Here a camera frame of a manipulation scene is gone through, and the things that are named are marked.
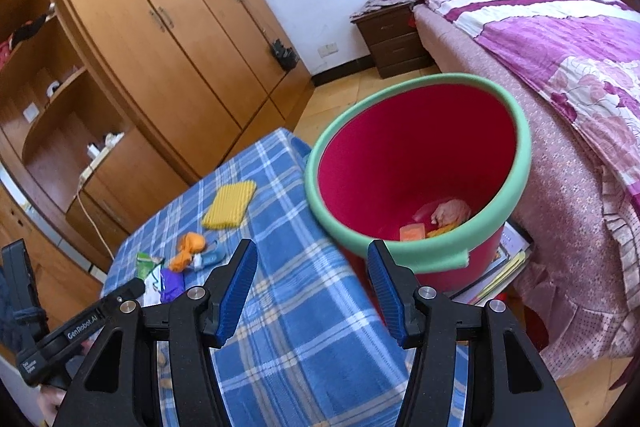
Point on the stack of books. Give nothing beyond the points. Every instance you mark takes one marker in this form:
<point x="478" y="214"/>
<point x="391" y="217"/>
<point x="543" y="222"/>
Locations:
<point x="505" y="262"/>

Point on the blue plaid tablecloth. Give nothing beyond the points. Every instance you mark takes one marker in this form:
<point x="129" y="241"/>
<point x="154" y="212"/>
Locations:
<point x="300" y="322"/>

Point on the black item on shelf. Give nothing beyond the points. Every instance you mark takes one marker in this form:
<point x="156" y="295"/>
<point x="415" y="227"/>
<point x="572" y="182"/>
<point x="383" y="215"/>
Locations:
<point x="30" y="29"/>

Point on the red bucket with green rim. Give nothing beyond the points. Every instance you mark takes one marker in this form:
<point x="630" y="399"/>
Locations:
<point x="415" y="147"/>

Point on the white power strip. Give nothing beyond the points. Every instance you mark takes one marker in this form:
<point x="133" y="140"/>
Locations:
<point x="100" y="159"/>

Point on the red polka-dot box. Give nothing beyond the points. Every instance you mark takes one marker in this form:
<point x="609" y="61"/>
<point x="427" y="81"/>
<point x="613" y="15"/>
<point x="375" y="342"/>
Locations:
<point x="6" y="52"/>

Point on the light blue wrapper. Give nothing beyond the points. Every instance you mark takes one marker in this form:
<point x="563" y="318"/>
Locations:
<point x="210" y="258"/>

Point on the wooden wardrobe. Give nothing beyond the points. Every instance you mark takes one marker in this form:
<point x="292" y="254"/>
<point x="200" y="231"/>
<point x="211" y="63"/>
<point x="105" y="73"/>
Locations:
<point x="165" y="72"/>

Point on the small orange box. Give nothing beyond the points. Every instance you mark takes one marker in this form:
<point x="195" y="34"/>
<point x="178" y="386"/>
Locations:
<point x="412" y="232"/>

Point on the wooden door with metal bar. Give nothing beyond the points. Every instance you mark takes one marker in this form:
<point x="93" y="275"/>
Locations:
<point x="60" y="277"/>

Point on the small white box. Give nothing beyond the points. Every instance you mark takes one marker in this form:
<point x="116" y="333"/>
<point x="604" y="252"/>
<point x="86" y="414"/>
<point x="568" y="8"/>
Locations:
<point x="93" y="150"/>

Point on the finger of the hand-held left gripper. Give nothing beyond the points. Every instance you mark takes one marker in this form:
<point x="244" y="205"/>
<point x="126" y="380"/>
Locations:
<point x="127" y="292"/>

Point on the black hanging bag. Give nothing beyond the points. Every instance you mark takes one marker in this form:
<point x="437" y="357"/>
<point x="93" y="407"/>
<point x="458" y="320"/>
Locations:
<point x="284" y="54"/>

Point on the wall socket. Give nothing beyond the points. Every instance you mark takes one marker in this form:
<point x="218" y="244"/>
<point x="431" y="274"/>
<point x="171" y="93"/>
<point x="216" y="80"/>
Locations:
<point x="327" y="50"/>

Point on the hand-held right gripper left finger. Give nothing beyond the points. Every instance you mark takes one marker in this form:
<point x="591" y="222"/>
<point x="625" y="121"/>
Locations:
<point x="235" y="292"/>

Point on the purple wrapper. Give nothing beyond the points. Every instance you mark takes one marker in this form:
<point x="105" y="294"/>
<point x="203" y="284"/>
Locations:
<point x="171" y="284"/>

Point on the green wrapper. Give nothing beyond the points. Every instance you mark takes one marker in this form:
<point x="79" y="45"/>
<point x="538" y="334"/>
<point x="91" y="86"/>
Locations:
<point x="147" y="264"/>

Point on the dark wooden nightstand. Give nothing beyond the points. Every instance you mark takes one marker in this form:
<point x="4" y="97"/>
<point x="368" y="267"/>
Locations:
<point x="395" y="42"/>

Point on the small white card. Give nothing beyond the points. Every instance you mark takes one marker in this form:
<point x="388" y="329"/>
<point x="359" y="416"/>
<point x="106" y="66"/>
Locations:
<point x="31" y="113"/>

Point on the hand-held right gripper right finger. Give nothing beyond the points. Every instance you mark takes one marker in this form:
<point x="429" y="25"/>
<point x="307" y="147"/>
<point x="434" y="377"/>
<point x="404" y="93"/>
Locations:
<point x="387" y="297"/>

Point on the small white and dark item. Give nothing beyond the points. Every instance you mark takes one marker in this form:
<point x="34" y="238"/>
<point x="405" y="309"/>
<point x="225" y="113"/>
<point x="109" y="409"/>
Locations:
<point x="54" y="87"/>

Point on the folded pink cloth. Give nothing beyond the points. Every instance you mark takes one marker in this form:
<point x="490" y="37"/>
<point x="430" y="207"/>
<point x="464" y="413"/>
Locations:
<point x="385" y="2"/>

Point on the crumpled white paper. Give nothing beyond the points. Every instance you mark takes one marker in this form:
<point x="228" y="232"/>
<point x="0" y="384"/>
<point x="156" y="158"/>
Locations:
<point x="111" y="138"/>

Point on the person's left hand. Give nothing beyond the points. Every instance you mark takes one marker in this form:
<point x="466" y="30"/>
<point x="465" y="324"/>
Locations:
<point x="50" y="407"/>

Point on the orange plastic bag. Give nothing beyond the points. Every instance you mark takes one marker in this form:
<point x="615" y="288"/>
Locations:
<point x="187" y="247"/>

